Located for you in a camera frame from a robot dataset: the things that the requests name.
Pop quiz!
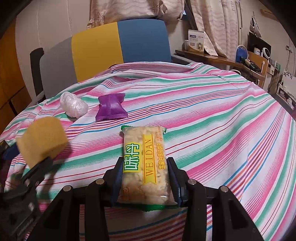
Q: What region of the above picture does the purple candy wrapper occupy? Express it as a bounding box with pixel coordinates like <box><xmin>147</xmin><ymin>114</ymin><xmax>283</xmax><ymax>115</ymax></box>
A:
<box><xmin>95</xmin><ymin>93</ymin><xmax>128</xmax><ymax>121</ymax></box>

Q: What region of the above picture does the white medicine box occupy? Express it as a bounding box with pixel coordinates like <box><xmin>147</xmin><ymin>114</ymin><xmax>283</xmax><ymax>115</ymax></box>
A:
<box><xmin>188</xmin><ymin>30</ymin><xmax>204</xmax><ymax>53</ymax></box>

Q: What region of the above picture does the orange wooden wardrobe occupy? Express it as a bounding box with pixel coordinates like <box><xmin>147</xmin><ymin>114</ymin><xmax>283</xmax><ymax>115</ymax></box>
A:
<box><xmin>0</xmin><ymin>20</ymin><xmax>32</xmax><ymax>132</ymax></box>

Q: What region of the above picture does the blue round object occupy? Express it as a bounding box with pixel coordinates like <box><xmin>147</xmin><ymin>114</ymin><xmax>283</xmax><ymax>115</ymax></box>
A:
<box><xmin>235</xmin><ymin>45</ymin><xmax>248</xmax><ymax>63</ymax></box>

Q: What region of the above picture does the Weidan snack packet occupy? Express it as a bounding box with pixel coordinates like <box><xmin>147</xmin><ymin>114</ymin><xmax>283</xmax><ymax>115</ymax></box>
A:
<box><xmin>117</xmin><ymin>126</ymin><xmax>177</xmax><ymax>211</ymax></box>

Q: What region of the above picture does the grey yellow blue chair back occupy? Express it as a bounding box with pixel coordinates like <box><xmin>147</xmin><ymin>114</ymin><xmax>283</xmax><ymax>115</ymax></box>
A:
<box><xmin>40</xmin><ymin>19</ymin><xmax>171</xmax><ymax>98</ymax></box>

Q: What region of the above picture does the pink patterned curtain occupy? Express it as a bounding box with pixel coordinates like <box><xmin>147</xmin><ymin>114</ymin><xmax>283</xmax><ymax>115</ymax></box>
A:
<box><xmin>87</xmin><ymin>1</ymin><xmax>239</xmax><ymax>59</ymax></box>

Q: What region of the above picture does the black rolled mat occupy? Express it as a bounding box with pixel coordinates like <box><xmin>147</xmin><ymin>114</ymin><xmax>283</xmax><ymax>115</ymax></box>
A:
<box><xmin>30</xmin><ymin>48</ymin><xmax>44</xmax><ymax>96</ymax></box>

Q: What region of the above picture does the yellow sponge block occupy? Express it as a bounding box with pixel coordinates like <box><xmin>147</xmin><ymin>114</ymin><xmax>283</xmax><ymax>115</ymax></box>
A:
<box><xmin>16</xmin><ymin>116</ymin><xmax>68</xmax><ymax>168</ymax></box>

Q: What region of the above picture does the striped pink green bedsheet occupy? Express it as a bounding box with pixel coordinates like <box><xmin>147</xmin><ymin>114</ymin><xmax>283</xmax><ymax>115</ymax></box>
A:
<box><xmin>1</xmin><ymin>62</ymin><xmax>295</xmax><ymax>240</ymax></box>

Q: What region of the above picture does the white plastic wrapped ball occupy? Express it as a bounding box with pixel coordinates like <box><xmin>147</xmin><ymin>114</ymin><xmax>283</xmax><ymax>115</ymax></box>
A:
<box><xmin>60</xmin><ymin>92</ymin><xmax>88</xmax><ymax>118</ymax></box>

